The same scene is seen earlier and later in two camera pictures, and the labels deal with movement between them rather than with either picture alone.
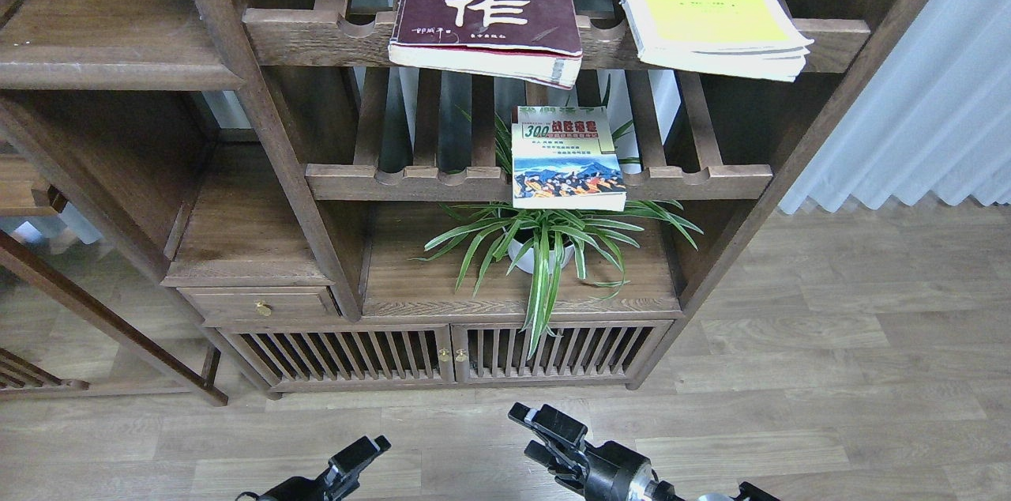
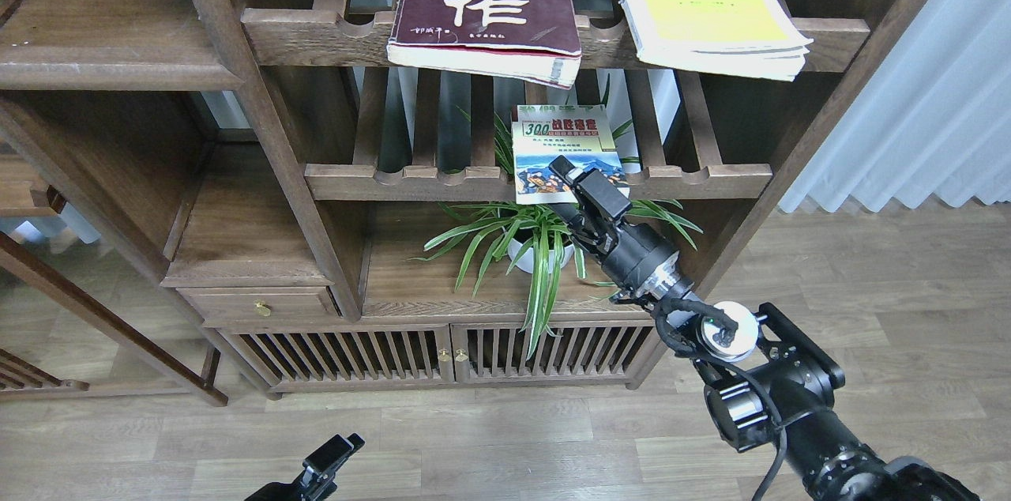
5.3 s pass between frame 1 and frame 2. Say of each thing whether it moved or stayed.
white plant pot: stayed
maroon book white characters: stayed
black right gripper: moved
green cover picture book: stayed
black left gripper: moved
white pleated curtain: stayed
